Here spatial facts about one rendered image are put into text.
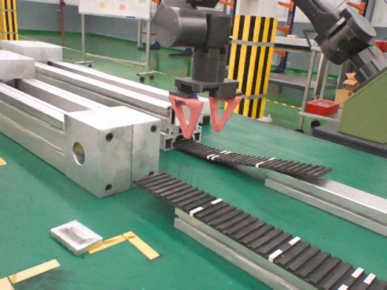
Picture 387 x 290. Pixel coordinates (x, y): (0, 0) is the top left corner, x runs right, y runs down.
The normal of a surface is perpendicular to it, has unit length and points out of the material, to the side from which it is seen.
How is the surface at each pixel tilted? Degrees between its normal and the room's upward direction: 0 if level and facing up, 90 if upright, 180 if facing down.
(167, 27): 90
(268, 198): 0
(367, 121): 90
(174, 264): 0
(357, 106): 90
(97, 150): 90
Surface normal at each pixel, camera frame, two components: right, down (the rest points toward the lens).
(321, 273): 0.08, -0.94
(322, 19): -0.55, 0.42
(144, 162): 0.71, 0.28
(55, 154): -0.70, 0.18
